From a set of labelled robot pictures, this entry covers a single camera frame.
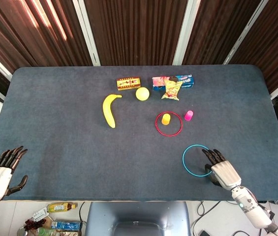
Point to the blue snack packet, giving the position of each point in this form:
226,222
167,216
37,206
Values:
66,225

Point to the yellow banana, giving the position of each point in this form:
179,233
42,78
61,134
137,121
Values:
108,110

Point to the yellow green snack bag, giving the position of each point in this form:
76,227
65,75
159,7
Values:
172,91

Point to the yellow tennis ball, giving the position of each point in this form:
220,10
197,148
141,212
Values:
142,94

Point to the pink small cup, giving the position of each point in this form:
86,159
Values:
188,116

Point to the blue upholstered table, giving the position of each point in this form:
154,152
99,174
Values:
55,123

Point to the green tea bottle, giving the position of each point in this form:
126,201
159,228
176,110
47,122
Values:
60,207

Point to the red yellow cardboard box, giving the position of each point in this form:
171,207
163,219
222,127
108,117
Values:
128,83

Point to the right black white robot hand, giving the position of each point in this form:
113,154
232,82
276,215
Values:
225,174

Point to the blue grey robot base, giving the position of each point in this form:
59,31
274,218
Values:
129,212

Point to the green plastic bottle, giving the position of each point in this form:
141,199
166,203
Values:
45,232

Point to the brown pleated curtain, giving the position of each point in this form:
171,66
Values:
276,44
30,32
217,32
136,32

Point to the orange small cup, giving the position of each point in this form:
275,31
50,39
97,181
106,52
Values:
166,119

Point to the blue cookie box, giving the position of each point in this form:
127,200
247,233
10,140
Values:
188,82

